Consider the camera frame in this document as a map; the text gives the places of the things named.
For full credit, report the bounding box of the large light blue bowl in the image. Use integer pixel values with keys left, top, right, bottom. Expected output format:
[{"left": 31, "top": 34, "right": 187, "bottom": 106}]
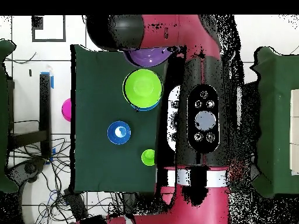
[{"left": 130, "top": 101, "right": 160, "bottom": 112}]

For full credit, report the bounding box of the large green bowl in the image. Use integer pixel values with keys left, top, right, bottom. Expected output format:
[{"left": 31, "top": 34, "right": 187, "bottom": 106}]
[{"left": 122, "top": 68, "right": 164, "bottom": 109}]

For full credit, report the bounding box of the large purple bowl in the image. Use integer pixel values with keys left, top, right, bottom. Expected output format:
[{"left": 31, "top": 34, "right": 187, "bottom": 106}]
[{"left": 123, "top": 47, "right": 174, "bottom": 68}]

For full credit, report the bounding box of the white box stack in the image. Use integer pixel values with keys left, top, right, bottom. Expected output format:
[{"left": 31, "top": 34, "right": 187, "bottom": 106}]
[{"left": 290, "top": 89, "right": 299, "bottom": 176}]

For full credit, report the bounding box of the small dark blue bowl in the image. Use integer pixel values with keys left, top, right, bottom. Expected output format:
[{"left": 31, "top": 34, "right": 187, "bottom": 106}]
[{"left": 107, "top": 120, "right": 132, "bottom": 145}]

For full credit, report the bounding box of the green cup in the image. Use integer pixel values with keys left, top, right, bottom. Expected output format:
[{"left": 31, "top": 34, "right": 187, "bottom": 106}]
[{"left": 141, "top": 149, "right": 155, "bottom": 167}]

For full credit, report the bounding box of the dark green table cloth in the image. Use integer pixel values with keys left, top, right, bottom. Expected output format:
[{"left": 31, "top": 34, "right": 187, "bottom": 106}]
[{"left": 70, "top": 44, "right": 170, "bottom": 195}]

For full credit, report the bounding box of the magenta bowl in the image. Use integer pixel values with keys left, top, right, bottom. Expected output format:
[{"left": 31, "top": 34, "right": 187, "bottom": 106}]
[{"left": 61, "top": 97, "right": 72, "bottom": 123}]

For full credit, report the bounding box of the black metal stand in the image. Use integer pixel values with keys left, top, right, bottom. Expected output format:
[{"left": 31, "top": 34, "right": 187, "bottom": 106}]
[{"left": 6, "top": 72, "right": 53, "bottom": 162}]

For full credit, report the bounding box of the black power strip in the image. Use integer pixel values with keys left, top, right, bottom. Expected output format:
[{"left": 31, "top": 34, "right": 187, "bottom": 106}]
[{"left": 64, "top": 188, "right": 89, "bottom": 221}]

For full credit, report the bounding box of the neighbouring green table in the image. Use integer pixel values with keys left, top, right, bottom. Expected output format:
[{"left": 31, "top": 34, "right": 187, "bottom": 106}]
[
  {"left": 249, "top": 46, "right": 299, "bottom": 198},
  {"left": 0, "top": 38, "right": 19, "bottom": 194}
]

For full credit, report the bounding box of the floor cable tangle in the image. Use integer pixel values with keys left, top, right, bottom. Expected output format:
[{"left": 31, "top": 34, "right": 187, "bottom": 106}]
[{"left": 34, "top": 137, "right": 123, "bottom": 224}]

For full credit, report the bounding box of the black square frame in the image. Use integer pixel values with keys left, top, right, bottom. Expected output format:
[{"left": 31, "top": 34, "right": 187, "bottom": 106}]
[{"left": 32, "top": 15, "right": 67, "bottom": 43}]

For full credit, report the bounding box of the black pedestal leg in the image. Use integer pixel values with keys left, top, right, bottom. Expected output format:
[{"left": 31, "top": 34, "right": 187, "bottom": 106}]
[{"left": 6, "top": 158, "right": 46, "bottom": 185}]

